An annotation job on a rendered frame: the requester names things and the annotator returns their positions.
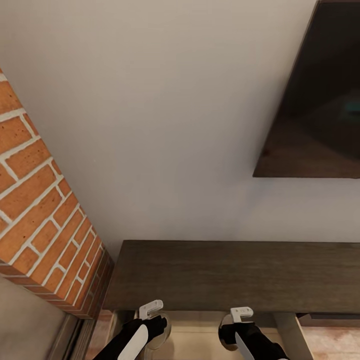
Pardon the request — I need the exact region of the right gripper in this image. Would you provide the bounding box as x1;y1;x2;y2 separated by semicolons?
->
218;322;238;345

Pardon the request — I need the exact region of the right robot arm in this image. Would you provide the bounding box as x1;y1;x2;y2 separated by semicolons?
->
218;306;291;360

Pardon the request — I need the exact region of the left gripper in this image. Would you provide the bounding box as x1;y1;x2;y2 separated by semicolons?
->
143;316;167;343

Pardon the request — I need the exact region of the pillar candle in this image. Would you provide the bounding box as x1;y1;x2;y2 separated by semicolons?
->
219;314;238;352
146;313;172;350

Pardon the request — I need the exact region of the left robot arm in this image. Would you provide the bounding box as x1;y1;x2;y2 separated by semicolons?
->
93;299;167;360

